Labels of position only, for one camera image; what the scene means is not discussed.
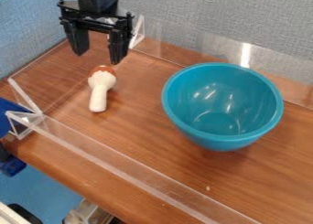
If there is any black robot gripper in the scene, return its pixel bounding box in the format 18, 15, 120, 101
57, 0, 135, 65

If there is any white brown plush mushroom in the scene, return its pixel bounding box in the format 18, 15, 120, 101
88, 65, 117, 112

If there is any blue plastic bowl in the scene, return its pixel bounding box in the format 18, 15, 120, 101
161, 62, 283, 152

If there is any clear acrylic left barrier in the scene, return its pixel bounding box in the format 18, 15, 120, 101
6, 32, 108, 113

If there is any clear acrylic barrier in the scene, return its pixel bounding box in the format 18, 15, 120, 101
6, 32, 108, 113
6, 111, 260, 224
133, 16, 313, 109

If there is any clear acrylic back barrier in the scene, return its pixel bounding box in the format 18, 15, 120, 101
133, 16, 313, 109

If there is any clear acrylic front barrier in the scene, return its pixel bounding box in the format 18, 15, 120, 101
6, 111, 260, 224

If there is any blue clamp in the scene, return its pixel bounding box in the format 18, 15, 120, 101
0, 97, 28, 177

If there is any clear box under table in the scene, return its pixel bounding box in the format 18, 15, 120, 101
62, 199, 120, 224

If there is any black white object bottom left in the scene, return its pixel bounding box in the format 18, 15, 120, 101
0, 202, 33, 224

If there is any clear acrylic corner bracket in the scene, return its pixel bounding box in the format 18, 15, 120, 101
129, 16, 144, 48

